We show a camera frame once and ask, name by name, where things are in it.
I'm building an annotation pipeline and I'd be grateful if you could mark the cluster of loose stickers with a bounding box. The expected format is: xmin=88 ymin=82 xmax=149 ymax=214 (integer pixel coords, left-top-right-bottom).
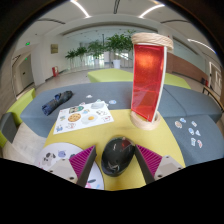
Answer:
xmin=174 ymin=117 xmax=204 ymax=149

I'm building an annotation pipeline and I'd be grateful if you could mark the dark grey seat block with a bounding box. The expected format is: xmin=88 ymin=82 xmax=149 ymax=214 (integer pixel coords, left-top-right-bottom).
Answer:
xmin=0 ymin=112 xmax=18 ymax=145

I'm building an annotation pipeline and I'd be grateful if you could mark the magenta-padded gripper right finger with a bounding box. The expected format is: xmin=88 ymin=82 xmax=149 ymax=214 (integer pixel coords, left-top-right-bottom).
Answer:
xmin=133 ymin=143 xmax=185 ymax=185

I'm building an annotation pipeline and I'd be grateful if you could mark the brass wall plaque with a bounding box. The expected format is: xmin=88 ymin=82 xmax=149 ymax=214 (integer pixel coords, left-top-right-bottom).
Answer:
xmin=50 ymin=43 xmax=59 ymax=55

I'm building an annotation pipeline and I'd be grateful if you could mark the white round puppy mouse pad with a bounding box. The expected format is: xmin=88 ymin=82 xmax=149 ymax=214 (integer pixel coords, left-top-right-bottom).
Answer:
xmin=34 ymin=142 xmax=105 ymax=191

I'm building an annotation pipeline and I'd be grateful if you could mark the group of potted plants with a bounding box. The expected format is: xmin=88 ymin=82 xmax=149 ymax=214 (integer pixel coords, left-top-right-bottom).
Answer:
xmin=64 ymin=29 xmax=138 ymax=70

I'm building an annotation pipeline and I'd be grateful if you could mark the grey bench with stickers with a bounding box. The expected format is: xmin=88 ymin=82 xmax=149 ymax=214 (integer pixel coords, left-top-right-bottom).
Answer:
xmin=163 ymin=114 xmax=224 ymax=168

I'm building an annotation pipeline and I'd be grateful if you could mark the red panel rope-wrapped stand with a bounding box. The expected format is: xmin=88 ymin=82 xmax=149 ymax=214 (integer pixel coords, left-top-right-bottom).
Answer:
xmin=129 ymin=31 xmax=175 ymax=131

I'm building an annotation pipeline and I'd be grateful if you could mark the lime green flat bench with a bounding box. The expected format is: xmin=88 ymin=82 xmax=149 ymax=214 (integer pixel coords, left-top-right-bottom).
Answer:
xmin=87 ymin=68 xmax=192 ymax=90

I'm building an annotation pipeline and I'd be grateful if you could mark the group of ceiling strip lights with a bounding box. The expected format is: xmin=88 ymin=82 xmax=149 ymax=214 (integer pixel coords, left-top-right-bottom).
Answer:
xmin=69 ymin=0 xmax=218 ymax=54

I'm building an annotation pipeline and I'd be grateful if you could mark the white sticker sheet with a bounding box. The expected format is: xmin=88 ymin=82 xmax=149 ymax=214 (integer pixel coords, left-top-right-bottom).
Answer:
xmin=53 ymin=100 xmax=115 ymax=135

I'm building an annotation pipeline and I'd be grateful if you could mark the red fire extinguisher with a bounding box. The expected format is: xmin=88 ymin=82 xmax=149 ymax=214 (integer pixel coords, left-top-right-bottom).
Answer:
xmin=51 ymin=65 xmax=60 ymax=78

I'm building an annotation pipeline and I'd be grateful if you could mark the long grey upholstered bench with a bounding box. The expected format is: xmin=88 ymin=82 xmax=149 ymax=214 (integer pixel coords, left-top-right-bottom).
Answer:
xmin=19 ymin=81 xmax=223 ymax=139

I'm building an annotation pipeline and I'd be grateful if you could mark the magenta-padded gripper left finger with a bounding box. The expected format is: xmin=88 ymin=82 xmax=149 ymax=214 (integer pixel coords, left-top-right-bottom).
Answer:
xmin=46 ymin=145 xmax=98 ymax=188

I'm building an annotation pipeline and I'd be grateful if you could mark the black computer mouse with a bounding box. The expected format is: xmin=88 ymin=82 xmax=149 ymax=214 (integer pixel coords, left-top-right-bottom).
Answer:
xmin=100 ymin=136 xmax=136 ymax=177

